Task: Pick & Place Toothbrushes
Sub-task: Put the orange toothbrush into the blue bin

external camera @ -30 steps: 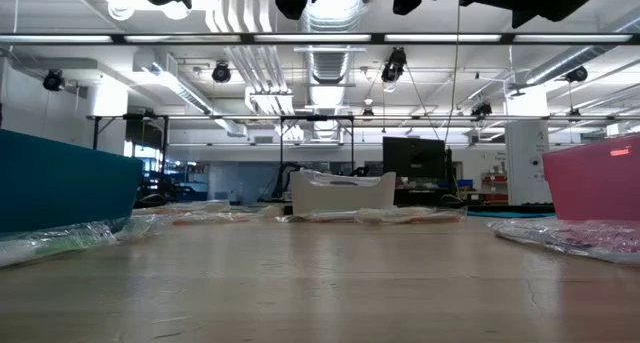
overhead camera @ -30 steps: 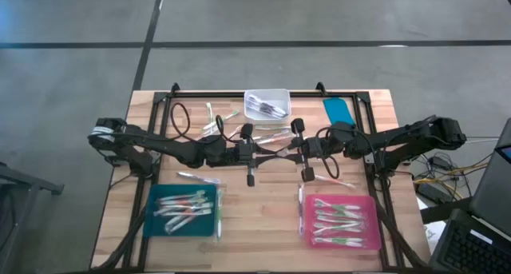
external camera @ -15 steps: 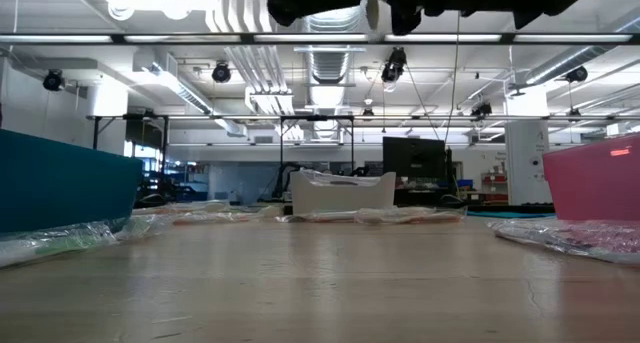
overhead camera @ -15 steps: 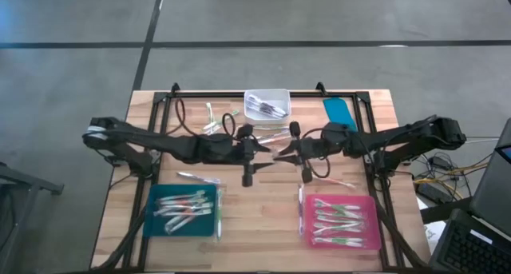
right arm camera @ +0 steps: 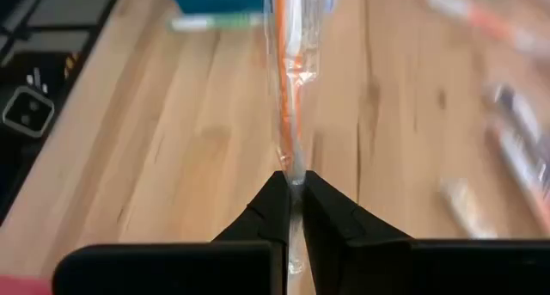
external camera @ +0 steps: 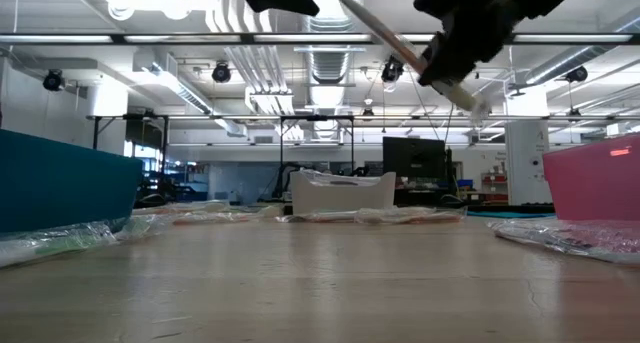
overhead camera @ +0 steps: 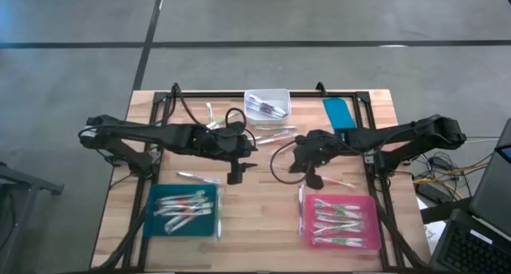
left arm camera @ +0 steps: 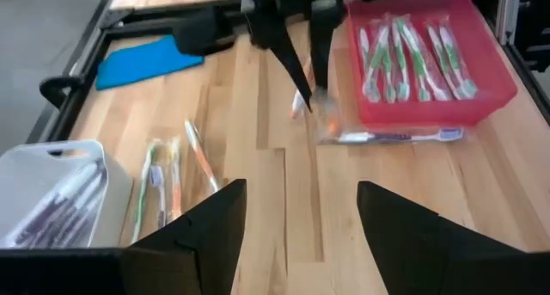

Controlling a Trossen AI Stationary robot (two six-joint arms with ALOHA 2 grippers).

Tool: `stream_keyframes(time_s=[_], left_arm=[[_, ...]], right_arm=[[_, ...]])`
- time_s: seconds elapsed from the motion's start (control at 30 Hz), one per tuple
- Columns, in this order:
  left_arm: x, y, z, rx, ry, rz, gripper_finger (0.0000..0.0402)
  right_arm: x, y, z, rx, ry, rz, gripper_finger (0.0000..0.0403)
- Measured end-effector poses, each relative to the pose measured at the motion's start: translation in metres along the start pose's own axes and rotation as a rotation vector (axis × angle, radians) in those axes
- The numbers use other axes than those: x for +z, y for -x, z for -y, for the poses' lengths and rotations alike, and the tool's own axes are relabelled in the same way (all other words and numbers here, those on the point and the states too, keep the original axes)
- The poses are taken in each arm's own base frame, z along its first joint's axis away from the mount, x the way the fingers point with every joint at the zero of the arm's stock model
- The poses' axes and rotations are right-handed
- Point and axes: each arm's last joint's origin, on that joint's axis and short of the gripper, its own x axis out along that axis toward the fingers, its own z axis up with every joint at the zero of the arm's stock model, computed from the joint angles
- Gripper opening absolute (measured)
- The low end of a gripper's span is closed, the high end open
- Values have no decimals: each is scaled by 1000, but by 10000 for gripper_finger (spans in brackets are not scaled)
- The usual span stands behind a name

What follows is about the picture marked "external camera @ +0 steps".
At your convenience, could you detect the black hanging ceiling camera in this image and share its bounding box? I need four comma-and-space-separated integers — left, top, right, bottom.
564, 65, 590, 84
42, 69, 66, 92
211, 61, 233, 84
380, 55, 407, 84

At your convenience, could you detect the white plastic bin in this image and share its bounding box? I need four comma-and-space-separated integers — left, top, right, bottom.
289, 168, 398, 215

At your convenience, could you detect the white square pillar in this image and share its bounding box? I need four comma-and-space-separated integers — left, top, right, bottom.
87, 82, 129, 157
503, 90, 551, 207

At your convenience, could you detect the purple white toothbrush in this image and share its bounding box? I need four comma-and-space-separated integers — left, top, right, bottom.
299, 168, 384, 188
132, 200, 236, 215
488, 217, 640, 265

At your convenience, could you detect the blue flat plastic lid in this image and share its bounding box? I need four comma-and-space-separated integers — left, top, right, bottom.
465, 210, 557, 220

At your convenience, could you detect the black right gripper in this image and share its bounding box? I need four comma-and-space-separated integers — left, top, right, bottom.
414, 0, 524, 88

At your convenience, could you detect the pink plastic bin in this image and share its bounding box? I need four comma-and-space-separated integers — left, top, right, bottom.
542, 134, 640, 222

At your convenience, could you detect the large black display screen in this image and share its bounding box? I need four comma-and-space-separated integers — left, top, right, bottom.
382, 136, 448, 188

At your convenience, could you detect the silver ceiling air duct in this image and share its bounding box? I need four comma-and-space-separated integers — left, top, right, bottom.
298, 0, 367, 140

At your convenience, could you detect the green white toothbrush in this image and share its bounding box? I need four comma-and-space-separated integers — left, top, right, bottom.
0, 215, 174, 269

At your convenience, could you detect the teal plastic bin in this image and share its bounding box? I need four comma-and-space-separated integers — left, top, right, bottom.
0, 128, 145, 234

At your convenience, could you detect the black background rig frame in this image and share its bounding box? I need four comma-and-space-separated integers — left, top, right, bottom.
91, 113, 357, 187

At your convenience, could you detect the red parts shelf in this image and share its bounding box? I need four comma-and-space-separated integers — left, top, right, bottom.
479, 171, 509, 204

